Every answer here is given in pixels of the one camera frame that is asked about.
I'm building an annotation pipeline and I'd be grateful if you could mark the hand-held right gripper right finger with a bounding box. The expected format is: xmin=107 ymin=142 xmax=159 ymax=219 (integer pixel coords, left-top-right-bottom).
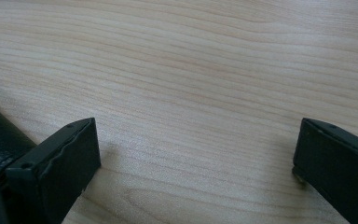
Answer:
xmin=292 ymin=117 xmax=358 ymax=224

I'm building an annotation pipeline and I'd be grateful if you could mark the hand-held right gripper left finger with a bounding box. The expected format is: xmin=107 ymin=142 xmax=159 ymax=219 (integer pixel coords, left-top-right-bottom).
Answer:
xmin=5 ymin=117 xmax=102 ymax=224

